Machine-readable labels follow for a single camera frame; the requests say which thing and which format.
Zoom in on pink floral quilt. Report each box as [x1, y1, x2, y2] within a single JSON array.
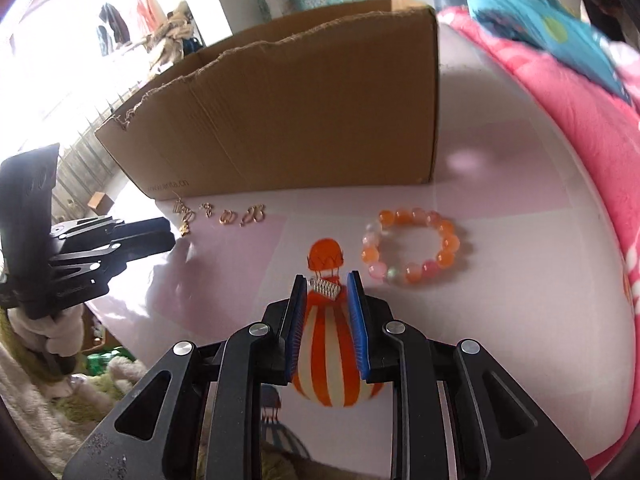
[[431, 10, 639, 474]]

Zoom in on small silver spring ring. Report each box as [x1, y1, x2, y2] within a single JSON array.
[[309, 276, 343, 302]]

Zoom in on fluffy green white rug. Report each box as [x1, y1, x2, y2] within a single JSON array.
[[1, 315, 146, 479]]

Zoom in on small brown carton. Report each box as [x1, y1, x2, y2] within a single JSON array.
[[87, 192, 114, 216]]

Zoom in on blue cartoon pillow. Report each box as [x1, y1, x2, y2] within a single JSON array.
[[466, 0, 631, 103]]

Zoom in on green plastic bag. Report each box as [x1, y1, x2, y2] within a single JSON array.
[[85, 347, 136, 376]]

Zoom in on orange pink bead bracelet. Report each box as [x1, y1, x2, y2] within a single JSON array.
[[360, 206, 462, 286]]

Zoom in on hanging clothes pile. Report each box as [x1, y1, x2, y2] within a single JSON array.
[[96, 0, 205, 73]]

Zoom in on brown cardboard box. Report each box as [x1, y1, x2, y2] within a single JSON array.
[[96, 0, 439, 200]]

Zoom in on gold earring pair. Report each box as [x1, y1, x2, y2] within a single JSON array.
[[218, 204, 266, 226]]

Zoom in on gold chain jewelry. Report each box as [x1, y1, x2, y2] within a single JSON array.
[[172, 198, 214, 236]]

